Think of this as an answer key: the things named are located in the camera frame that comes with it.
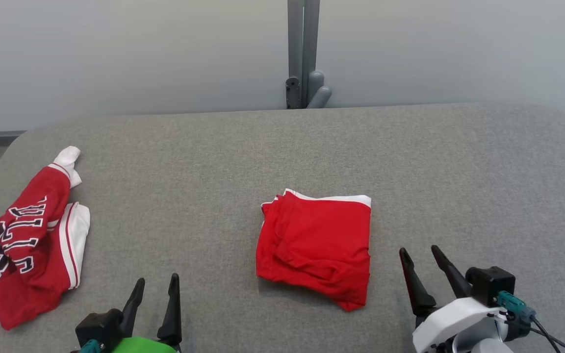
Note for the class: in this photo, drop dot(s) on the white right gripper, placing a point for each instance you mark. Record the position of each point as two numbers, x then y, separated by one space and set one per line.
449 323

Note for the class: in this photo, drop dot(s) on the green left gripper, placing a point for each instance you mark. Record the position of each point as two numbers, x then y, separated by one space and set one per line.
145 345

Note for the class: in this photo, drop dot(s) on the plain red shorts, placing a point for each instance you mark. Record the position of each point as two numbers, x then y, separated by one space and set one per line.
317 245

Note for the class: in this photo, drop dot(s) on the red basketball jersey white sleeves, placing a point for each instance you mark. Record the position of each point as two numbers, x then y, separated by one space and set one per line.
22 274

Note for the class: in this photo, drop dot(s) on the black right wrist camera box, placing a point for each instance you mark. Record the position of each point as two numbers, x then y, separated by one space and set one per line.
488 284

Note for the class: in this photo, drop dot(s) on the grey post with bracket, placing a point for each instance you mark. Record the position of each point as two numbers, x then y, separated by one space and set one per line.
303 49

